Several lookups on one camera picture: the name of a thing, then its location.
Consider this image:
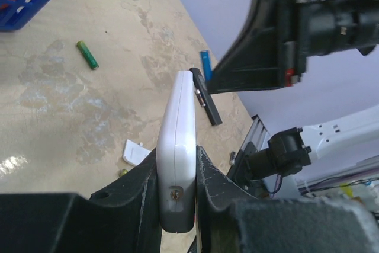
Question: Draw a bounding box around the white remote control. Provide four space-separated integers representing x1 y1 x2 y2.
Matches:
156 71 197 233

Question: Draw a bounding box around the blue battery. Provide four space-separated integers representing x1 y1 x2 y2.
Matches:
200 50 213 82

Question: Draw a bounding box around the black remote control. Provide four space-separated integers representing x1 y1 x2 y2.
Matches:
189 68 223 126

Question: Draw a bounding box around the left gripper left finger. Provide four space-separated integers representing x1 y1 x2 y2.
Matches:
1 151 162 252

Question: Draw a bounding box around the brown small battery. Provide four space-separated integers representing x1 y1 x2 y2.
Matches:
195 89 206 107

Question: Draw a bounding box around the white battery cover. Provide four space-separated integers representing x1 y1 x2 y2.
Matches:
122 140 150 166

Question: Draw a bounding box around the green battery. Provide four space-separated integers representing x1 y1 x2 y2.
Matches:
76 41 99 70
119 169 128 177

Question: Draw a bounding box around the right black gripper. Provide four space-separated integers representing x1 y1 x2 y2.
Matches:
207 0 308 93

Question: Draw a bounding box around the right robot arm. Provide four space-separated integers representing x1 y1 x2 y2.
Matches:
206 0 378 190

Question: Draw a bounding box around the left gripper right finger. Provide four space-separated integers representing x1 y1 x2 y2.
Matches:
195 147 378 253

